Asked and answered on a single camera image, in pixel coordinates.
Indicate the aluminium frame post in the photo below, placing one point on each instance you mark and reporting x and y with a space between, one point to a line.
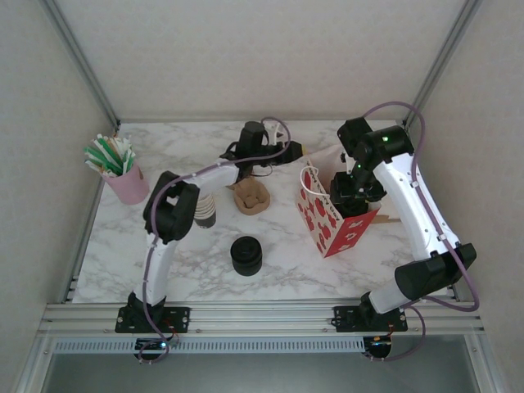
485 364
84 61
441 61
34 364

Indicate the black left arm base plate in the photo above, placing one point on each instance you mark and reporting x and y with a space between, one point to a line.
180 317

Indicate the white wrapped straw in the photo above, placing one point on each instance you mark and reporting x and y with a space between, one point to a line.
102 143
125 147
132 157

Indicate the brown pulp cup carrier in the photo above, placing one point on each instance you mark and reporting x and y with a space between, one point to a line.
251 200

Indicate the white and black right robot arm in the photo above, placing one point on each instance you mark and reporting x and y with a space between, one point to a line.
413 204

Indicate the small black controller board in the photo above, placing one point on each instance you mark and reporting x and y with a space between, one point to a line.
378 346
153 346

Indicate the aluminium table end rail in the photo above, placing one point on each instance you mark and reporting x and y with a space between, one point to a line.
184 120

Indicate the pink straw holder cup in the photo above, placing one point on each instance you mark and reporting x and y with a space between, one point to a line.
127 188

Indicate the red printed paper gift bag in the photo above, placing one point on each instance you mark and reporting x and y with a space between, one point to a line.
323 229

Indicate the aluminium table side rail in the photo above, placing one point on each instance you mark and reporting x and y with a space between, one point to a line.
93 213

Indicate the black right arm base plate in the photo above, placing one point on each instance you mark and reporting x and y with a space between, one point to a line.
344 317

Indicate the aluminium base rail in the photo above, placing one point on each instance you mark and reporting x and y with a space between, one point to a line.
262 319

